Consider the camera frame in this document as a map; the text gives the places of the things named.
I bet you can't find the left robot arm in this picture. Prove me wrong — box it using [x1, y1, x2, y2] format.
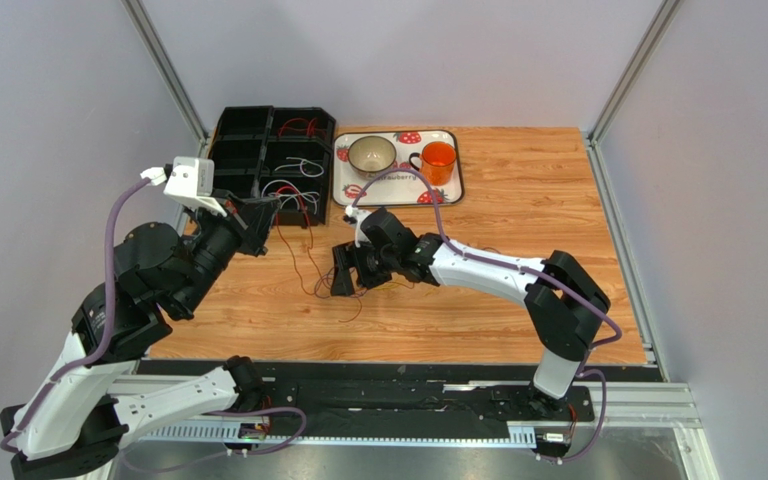
[0, 194, 279, 479]

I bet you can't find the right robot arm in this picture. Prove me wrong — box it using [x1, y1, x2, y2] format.
[330, 207, 611, 400]

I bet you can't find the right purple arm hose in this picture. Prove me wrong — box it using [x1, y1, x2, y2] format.
[350, 167, 625, 464]

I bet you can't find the beige ceramic bowl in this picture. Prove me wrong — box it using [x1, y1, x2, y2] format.
[348, 135, 397, 178]

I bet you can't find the orange mug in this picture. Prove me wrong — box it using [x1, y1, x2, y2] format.
[408, 141, 457, 186]

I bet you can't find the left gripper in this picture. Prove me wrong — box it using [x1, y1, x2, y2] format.
[177, 188, 285, 314]

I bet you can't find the black compartment bin organizer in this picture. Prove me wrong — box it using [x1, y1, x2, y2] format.
[207, 105, 337, 228]

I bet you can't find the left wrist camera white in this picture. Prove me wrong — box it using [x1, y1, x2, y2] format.
[140, 156, 227, 217]

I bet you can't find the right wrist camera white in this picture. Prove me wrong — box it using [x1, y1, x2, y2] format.
[343, 205, 372, 247]

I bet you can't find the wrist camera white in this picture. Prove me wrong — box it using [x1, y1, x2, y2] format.
[140, 156, 227, 217]
[343, 205, 372, 247]

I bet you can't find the red cable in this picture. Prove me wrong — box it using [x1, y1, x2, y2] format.
[277, 117, 327, 141]

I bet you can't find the strawberry pattern tray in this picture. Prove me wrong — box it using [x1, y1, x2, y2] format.
[332, 130, 459, 206]

